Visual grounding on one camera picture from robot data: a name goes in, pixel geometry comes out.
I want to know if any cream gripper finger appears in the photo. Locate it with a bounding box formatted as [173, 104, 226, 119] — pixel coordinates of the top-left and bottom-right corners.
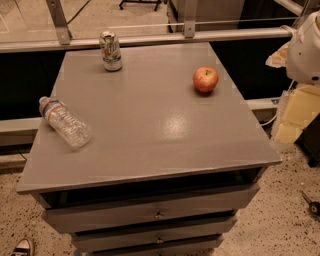
[265, 43, 289, 68]
[273, 84, 320, 144]

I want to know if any red apple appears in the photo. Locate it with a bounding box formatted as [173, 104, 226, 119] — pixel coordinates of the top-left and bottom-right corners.
[193, 66, 219, 93]

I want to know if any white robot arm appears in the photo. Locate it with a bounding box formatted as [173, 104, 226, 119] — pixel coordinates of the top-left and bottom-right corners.
[265, 11, 320, 144]

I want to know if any clear plastic water bottle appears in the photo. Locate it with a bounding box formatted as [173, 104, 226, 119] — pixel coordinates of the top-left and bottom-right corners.
[39, 96, 92, 149]

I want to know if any black caster wheel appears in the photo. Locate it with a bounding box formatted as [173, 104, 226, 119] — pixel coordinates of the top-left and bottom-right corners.
[301, 192, 320, 216]

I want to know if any black chair base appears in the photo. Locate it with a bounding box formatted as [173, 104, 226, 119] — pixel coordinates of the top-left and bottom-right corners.
[118, 0, 162, 11]

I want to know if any grey drawer cabinet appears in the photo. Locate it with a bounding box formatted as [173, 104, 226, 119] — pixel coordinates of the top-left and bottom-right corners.
[15, 42, 283, 256]

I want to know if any top grey drawer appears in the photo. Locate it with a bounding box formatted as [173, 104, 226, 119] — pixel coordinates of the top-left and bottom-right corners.
[43, 183, 259, 233]

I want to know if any grey drawer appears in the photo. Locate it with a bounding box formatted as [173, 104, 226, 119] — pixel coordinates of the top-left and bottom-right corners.
[43, 183, 259, 233]
[72, 215, 237, 252]
[91, 235, 223, 256]

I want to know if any green white soda can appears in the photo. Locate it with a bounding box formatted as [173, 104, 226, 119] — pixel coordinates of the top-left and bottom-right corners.
[99, 31, 122, 72]

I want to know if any bottom grey drawer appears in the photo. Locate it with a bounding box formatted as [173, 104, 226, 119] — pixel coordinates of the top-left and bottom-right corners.
[91, 235, 223, 256]

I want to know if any middle grey drawer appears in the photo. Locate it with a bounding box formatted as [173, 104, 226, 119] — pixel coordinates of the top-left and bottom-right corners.
[72, 215, 237, 252]

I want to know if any black white sneaker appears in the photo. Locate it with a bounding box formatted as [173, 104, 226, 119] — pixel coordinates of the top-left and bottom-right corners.
[10, 238, 34, 256]

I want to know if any white cable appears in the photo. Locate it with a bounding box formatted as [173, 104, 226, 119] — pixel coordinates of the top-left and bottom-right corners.
[259, 79, 296, 128]

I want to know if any metal guard rail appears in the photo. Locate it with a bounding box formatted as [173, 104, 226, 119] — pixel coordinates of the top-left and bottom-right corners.
[0, 0, 320, 54]

